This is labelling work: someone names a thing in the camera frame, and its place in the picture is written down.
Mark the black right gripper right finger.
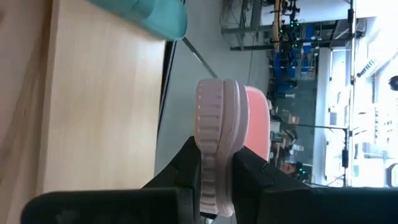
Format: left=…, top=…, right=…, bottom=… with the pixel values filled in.
left=231, top=145, right=398, bottom=224

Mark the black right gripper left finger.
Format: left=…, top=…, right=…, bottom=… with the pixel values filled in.
left=21, top=136, right=203, bottom=224

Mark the pink rubber slide sandal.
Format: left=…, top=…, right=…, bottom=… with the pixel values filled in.
left=193, top=78, right=271, bottom=218

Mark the green rubber slide sandal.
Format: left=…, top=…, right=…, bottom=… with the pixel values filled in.
left=88, top=0, right=188, bottom=42

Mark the blue storage bin rack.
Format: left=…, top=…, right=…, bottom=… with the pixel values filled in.
left=270, top=23, right=320, bottom=80

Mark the grey metal workbench frame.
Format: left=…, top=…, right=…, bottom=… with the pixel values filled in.
left=220, top=0, right=274, bottom=52

